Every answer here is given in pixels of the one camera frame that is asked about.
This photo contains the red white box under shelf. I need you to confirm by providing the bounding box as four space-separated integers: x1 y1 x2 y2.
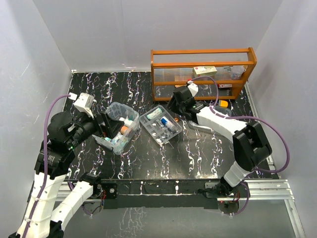
217 84 232 90

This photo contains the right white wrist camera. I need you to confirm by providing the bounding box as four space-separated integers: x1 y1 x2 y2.
186 80 199 97

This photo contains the brown medicine bottle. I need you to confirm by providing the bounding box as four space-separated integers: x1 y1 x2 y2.
120 126 129 134

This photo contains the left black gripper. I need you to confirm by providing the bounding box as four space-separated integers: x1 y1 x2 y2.
67 106 124 148

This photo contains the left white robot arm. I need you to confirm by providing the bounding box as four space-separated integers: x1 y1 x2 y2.
10 112 124 238

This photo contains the clear kit lid black handle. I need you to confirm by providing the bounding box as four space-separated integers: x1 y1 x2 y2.
188 105 232 134

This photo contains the yellow grey small device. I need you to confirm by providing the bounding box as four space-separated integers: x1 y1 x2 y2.
218 100 229 108

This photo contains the orange wooden shelf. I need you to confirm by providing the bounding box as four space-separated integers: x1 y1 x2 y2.
151 47 257 101

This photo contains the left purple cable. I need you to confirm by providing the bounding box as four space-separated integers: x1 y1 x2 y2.
23 94 77 238

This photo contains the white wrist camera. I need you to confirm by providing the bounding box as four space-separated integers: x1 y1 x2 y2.
69 93 95 119
186 80 199 97

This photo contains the white blue cylinder bottle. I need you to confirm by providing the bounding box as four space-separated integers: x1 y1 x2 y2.
160 117 177 131

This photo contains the teal tape packet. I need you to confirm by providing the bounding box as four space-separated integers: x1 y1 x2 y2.
105 134 129 147

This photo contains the clear plastic medicine kit box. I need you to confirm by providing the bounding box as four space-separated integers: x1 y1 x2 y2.
93 102 140 155

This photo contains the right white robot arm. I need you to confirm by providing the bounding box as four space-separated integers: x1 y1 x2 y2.
167 83 272 197

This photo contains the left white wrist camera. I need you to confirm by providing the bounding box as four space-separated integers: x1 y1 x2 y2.
69 93 95 119

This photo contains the clear plastic tray insert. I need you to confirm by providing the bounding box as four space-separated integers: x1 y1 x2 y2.
140 105 182 145

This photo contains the white green sachet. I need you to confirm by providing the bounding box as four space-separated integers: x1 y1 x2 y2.
146 107 162 120

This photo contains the beige medicine box on shelf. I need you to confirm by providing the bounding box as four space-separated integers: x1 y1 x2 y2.
193 66 217 77

